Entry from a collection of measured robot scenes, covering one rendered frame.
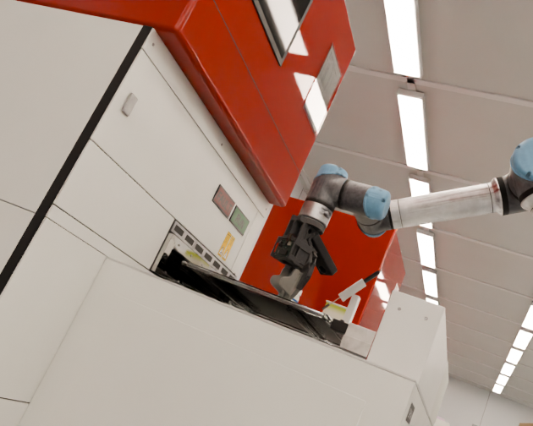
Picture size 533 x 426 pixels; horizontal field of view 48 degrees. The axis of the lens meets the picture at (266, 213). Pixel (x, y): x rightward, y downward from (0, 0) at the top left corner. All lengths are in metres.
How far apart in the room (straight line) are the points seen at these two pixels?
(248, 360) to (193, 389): 0.11
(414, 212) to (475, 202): 0.15
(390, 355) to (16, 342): 0.64
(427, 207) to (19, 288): 0.96
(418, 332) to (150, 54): 0.70
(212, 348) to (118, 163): 0.39
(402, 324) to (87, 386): 0.57
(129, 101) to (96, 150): 0.11
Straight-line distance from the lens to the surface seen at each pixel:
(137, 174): 1.22
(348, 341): 1.26
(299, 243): 1.40
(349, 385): 1.00
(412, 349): 1.06
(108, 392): 1.14
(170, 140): 1.28
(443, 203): 1.54
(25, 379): 1.19
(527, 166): 1.41
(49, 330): 1.18
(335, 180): 1.46
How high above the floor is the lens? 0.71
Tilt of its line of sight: 15 degrees up
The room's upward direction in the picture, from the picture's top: 25 degrees clockwise
